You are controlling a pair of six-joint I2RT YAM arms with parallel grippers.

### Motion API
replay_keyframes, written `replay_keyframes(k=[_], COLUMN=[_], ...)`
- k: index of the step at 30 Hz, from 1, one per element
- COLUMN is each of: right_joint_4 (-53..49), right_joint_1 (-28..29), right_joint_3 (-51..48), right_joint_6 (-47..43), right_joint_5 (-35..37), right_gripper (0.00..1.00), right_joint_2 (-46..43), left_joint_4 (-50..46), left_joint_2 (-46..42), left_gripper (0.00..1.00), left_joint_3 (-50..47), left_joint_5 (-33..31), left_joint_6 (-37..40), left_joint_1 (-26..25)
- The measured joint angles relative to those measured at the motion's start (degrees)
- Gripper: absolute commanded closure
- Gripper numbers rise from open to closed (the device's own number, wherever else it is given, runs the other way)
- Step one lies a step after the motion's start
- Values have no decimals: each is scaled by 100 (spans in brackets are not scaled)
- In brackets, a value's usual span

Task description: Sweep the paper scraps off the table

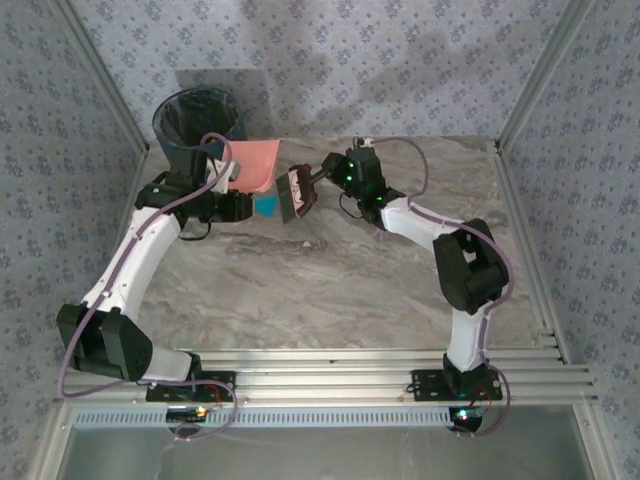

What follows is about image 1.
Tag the pink plastic dustpan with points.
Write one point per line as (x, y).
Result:
(255, 162)

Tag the left controller circuit board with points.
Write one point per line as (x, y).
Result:
(187, 414)

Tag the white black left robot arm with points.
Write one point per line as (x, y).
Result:
(135, 260)

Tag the aluminium right side rail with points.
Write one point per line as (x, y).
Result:
(530, 250)

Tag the black trash bin with bag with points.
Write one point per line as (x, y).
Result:
(195, 117)

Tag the blue paper scrap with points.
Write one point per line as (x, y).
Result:
(266, 206)

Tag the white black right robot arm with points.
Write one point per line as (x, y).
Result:
(465, 330)

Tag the aluminium left corner post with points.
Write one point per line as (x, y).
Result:
(102, 80)

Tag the right controller circuit board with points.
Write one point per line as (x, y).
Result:
(466, 419)

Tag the aluminium right corner post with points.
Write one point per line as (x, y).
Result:
(542, 80)

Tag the aluminium front rail platform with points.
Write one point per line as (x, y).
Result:
(325, 372)

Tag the aluminium corner post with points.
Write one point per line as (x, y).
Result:
(102, 80)
(542, 80)

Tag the controller circuit board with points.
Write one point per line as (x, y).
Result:
(187, 414)
(466, 419)

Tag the small dark hand brush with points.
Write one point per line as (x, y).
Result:
(292, 197)

